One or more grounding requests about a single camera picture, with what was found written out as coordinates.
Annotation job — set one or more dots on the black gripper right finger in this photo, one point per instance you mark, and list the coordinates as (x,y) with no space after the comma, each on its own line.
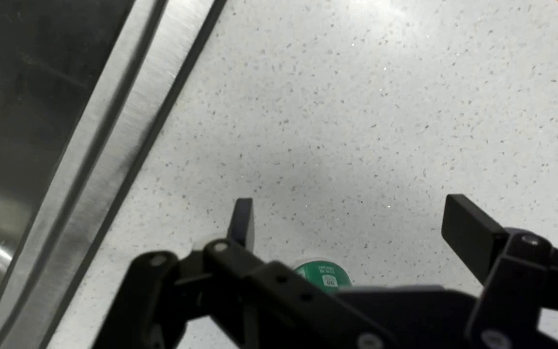
(518,271)

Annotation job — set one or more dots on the green soda can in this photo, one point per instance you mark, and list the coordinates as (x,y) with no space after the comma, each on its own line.
(322,273)

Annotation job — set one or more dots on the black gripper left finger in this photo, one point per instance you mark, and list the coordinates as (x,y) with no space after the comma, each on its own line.
(241,258)

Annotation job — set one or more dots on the stainless steel double sink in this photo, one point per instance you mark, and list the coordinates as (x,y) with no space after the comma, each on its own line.
(47,128)

